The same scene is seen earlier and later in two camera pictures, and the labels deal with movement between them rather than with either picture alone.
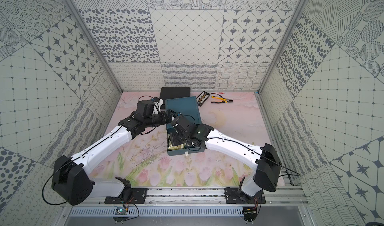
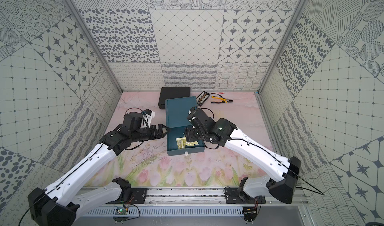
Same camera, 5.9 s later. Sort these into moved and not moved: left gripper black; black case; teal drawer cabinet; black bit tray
Moved: left gripper black
Not moved: teal drawer cabinet; black bit tray; black case
